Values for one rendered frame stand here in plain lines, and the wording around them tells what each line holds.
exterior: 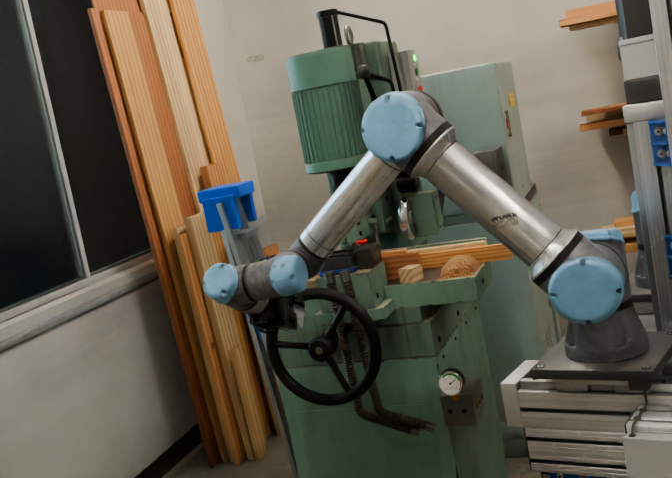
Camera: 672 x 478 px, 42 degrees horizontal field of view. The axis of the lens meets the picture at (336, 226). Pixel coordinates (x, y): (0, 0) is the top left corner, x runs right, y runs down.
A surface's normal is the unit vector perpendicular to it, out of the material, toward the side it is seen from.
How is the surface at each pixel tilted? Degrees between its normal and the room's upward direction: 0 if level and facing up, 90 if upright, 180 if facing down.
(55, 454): 90
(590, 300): 96
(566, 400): 90
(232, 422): 88
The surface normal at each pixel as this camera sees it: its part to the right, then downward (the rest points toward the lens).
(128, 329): 0.93, -0.13
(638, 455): -0.55, 0.21
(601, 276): -0.25, 0.27
